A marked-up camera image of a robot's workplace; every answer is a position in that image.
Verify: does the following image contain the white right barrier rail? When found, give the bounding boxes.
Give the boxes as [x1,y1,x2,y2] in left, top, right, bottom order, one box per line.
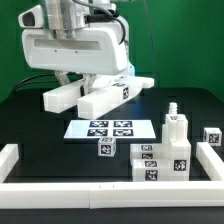
[196,142,224,181]

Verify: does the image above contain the black cables on table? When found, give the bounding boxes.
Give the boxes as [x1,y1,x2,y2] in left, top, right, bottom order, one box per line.
[11,72,81,96]

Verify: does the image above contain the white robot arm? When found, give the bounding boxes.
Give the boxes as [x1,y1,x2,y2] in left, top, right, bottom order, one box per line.
[18,0,128,94]

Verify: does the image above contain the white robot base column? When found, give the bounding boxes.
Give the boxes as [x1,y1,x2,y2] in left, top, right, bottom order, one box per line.
[123,20,141,99]

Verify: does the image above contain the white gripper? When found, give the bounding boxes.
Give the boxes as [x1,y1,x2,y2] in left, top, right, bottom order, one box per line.
[18,4,128,96]

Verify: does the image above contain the white left barrier rail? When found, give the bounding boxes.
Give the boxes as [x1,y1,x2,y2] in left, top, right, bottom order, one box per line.
[0,144,19,184]

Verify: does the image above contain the white front barrier rail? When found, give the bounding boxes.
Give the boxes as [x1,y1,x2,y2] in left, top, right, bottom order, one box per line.
[0,181,224,209]

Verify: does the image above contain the white seat block with pegs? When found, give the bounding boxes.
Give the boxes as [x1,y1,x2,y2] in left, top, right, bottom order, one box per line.
[162,102,191,181]

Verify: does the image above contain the white tagged cube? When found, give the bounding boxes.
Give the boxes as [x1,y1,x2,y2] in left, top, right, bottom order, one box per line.
[203,127,222,146]
[98,136,116,157]

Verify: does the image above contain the white chair back frame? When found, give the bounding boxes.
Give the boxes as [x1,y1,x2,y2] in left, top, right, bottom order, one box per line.
[43,75,154,119]

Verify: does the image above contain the white chair seat plate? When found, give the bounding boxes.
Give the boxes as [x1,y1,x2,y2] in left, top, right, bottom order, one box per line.
[64,120,156,139]

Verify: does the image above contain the white barrier rail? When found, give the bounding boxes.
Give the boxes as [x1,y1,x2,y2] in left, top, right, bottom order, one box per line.
[0,181,224,209]
[196,142,224,181]
[0,144,19,184]

